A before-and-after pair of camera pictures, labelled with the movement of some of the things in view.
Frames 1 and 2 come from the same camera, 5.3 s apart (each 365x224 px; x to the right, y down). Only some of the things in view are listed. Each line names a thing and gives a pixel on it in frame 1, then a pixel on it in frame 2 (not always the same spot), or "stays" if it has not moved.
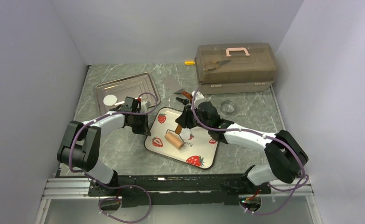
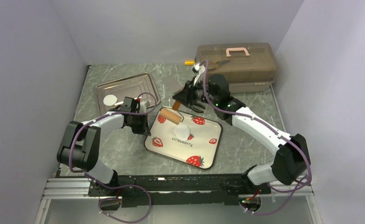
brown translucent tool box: (235, 67) stays
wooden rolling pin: (175, 137) to (172, 115)
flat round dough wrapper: (110, 100) stays
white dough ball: (185, 133) stays
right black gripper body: (189, 121) to (194, 94)
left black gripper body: (139, 123) stays
